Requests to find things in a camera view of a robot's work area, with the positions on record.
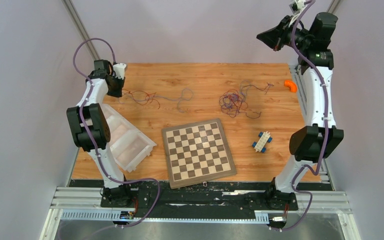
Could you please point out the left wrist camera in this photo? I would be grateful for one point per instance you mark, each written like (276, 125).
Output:
(119, 70)

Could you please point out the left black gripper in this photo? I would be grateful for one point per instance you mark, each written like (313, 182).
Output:
(121, 82)

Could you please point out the aluminium frame rail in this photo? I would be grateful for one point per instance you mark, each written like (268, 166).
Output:
(83, 203)

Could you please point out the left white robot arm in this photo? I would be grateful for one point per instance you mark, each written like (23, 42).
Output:
(91, 132)

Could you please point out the orange curved plastic piece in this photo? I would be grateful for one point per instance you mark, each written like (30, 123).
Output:
(291, 86)

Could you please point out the white blue toy car chassis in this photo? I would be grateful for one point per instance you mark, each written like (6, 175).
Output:
(260, 145)

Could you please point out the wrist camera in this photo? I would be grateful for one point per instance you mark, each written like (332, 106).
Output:
(119, 70)
(297, 6)

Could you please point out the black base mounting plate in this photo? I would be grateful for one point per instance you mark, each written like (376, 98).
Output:
(213, 200)

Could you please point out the wooden chessboard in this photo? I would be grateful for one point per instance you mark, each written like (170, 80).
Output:
(197, 152)

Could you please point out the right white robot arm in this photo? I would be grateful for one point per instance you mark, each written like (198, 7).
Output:
(320, 135)

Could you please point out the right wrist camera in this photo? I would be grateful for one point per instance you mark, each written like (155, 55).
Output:
(297, 6)

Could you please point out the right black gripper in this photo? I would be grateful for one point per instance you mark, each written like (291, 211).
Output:
(279, 33)

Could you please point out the white plastic compartment tray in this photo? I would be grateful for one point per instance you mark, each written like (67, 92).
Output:
(128, 144)

